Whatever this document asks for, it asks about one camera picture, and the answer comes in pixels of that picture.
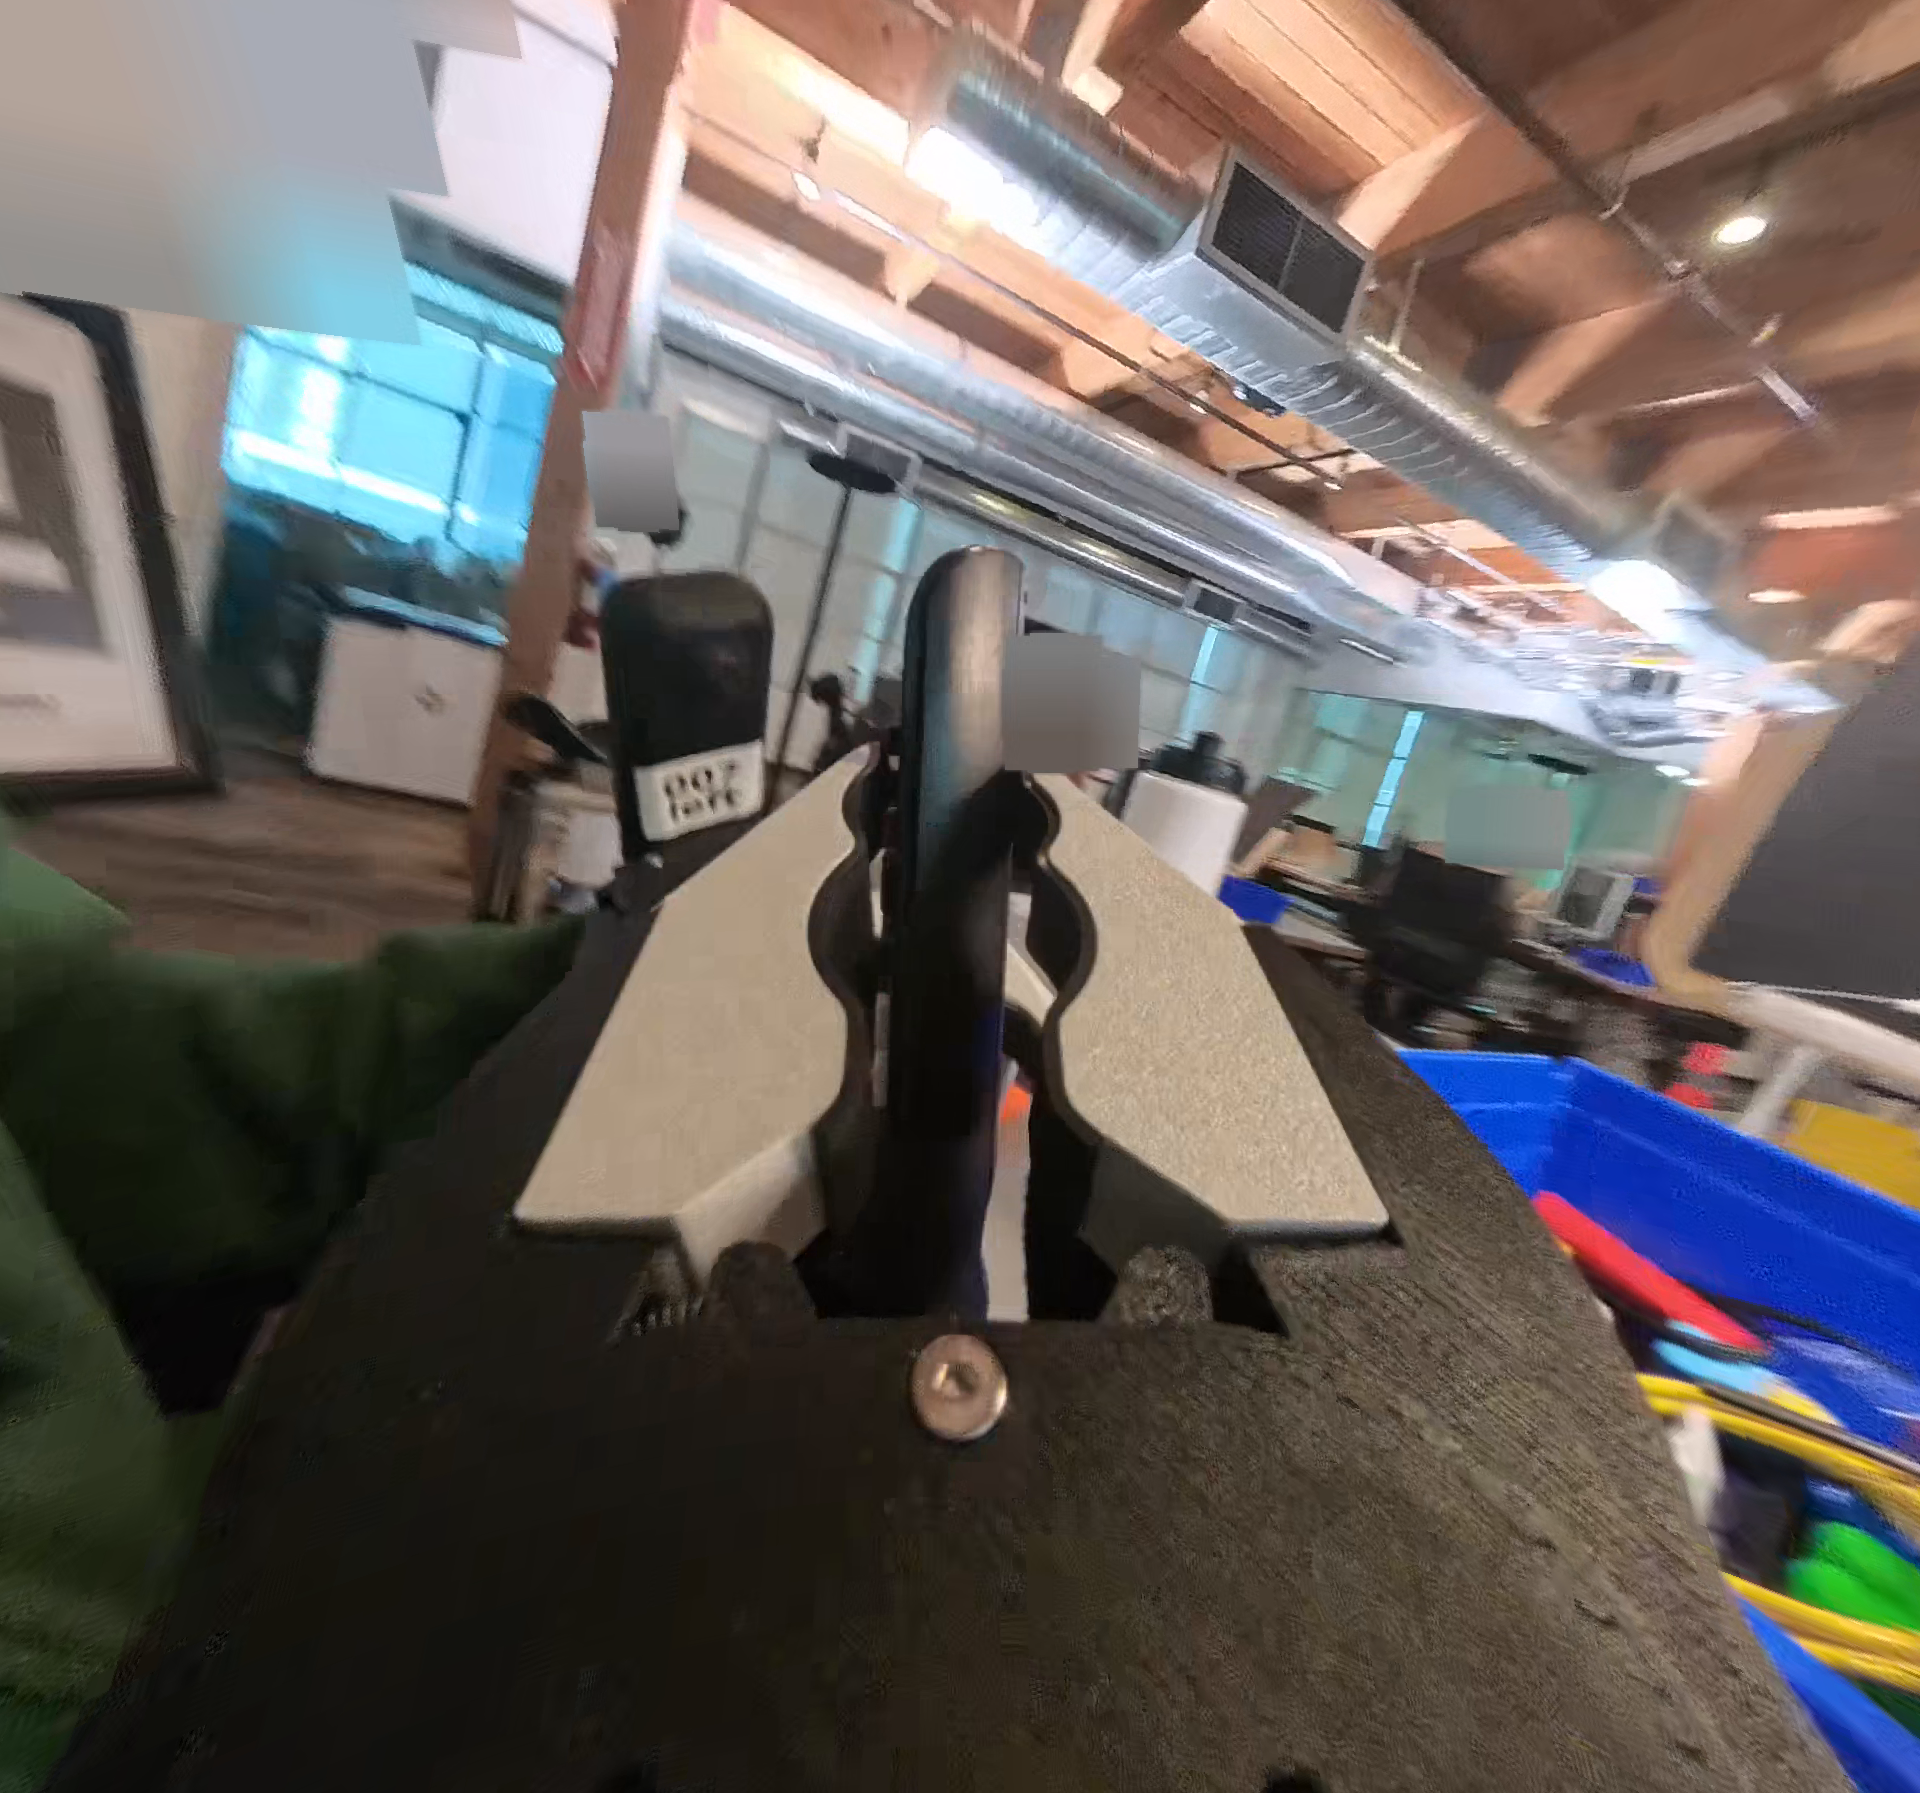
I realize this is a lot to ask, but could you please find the black office chair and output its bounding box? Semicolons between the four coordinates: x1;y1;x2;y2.
1363;837;1519;1035

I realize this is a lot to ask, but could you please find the black remote control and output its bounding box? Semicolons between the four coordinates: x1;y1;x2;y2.
867;551;1041;1312

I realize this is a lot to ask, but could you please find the person's left forearm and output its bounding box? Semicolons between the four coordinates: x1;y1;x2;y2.
91;896;618;1231

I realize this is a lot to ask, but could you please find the silver ceiling duct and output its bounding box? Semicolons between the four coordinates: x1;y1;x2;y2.
896;20;1746;603
643;198;1418;659

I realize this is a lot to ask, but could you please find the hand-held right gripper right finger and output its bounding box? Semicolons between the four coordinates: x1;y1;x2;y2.
1018;772;1399;1288

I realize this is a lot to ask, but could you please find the framed black white tag sign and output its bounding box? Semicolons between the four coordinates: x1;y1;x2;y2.
0;293;222;807

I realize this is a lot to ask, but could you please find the black floor lamp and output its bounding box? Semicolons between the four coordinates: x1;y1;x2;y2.
773;419;919;779

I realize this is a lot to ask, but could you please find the green plastic block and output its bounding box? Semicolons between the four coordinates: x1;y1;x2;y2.
1796;1506;1920;1637

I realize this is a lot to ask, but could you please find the yellow cable coil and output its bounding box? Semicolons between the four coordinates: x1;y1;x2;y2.
1633;1372;1920;1698

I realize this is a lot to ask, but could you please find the wooden support post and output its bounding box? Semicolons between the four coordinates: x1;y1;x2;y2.
463;0;725;917

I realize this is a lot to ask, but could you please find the red marker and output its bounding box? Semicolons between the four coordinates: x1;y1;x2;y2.
1529;1186;1774;1362

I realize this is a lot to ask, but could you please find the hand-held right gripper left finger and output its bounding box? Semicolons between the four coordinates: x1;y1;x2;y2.
507;750;889;1288

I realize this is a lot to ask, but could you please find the blue plastic bin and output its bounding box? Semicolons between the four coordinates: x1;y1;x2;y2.
1395;1045;1920;1793

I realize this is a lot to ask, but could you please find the white squeeze bottle black cap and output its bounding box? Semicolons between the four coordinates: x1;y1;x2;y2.
1114;735;1249;898

